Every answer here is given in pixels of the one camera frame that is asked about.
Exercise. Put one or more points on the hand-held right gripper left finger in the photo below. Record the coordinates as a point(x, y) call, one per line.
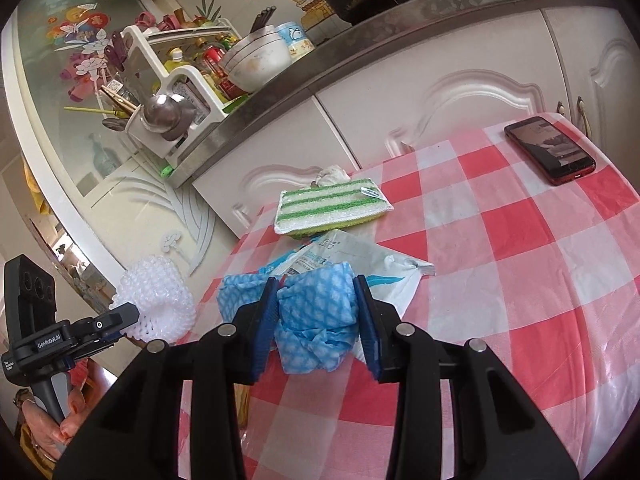
point(265, 320)

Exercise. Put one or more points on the green clip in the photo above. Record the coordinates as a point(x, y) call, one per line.
point(167, 171)

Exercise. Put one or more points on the green striped sponge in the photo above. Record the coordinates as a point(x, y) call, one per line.
point(330, 202)

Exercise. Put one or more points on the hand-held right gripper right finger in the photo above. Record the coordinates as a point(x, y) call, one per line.
point(370, 330)

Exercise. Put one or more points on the white blue cartoon container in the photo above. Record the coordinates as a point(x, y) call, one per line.
point(295, 40)

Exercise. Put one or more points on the person's left hand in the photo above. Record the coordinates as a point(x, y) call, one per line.
point(77, 405)

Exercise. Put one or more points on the stacked white bowls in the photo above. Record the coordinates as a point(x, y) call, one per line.
point(255, 60)

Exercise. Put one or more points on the crumpled white tissue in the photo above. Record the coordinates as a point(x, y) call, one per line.
point(332, 174)

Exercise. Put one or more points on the white blue plastic wrapper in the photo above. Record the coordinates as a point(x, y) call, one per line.
point(395, 285)

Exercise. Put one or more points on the frosted glass sliding door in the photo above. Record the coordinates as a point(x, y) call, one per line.
point(75, 125)

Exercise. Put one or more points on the white cabinet door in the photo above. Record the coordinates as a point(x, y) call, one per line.
point(600, 45)
point(450, 50)
point(280, 130)

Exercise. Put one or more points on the white foam fruit net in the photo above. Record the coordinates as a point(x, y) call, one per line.
point(160, 290)

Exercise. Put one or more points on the red label bottle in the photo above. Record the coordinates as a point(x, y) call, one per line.
point(215, 59)

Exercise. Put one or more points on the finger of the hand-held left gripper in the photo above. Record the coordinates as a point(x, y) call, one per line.
point(112, 322)

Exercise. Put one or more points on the white dish rack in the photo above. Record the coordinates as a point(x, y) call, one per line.
point(175, 77)

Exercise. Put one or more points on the red white checked tablecloth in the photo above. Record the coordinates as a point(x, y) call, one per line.
point(500, 260)

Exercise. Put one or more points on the dark chopsticks bundle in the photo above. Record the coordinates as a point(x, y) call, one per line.
point(262, 19)

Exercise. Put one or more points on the wooden chopsticks bundle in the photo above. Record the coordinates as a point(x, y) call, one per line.
point(117, 99)

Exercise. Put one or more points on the blue checked cloth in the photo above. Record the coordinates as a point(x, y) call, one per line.
point(315, 310)

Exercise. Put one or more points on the steel ladle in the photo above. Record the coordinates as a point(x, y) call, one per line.
point(160, 110)

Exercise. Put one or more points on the black smartphone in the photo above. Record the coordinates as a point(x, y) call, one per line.
point(547, 147)

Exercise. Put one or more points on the yellow oil bottle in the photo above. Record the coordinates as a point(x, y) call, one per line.
point(176, 59)

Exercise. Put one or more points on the yellow hanging cloth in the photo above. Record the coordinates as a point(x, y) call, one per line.
point(32, 187)

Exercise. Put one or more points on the grey kitchen countertop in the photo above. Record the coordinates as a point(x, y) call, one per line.
point(350, 57)

